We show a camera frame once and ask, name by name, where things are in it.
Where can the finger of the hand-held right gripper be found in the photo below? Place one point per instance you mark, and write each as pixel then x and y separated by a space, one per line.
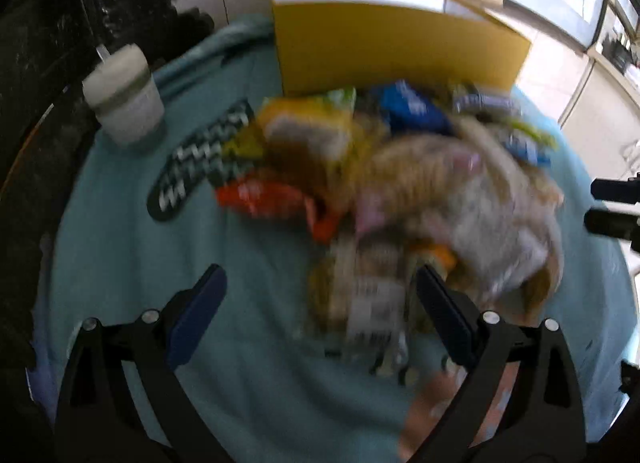
pixel 615 190
pixel 612 225

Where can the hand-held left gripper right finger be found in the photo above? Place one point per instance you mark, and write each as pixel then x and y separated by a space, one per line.
pixel 445 318

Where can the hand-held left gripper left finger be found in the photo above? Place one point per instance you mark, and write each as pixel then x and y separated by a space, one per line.
pixel 200 313

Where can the brown snack packet white label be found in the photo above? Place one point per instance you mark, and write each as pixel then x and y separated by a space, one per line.
pixel 365 293

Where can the yellow cardboard box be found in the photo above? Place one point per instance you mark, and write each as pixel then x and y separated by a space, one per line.
pixel 390 43

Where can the teal blanket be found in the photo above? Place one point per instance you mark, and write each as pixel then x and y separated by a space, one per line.
pixel 125 253

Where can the yellow green snack packet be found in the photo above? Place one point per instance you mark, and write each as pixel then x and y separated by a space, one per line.
pixel 530 143

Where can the large beige snack packet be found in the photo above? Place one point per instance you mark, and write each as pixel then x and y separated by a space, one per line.
pixel 450 193

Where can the orange snack packet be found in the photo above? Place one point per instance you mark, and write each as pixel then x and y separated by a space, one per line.
pixel 260 195

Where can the white purple snack packet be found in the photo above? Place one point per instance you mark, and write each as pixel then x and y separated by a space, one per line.
pixel 485 100

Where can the dark framed picture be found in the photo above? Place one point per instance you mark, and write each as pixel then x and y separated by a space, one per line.
pixel 622 28

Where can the blue snack packet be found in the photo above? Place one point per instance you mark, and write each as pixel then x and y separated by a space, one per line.
pixel 410 105

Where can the white lidded cup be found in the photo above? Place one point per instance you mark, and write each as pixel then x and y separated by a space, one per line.
pixel 122 93

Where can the dark speckled furniture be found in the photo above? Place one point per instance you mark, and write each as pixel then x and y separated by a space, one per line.
pixel 45 18

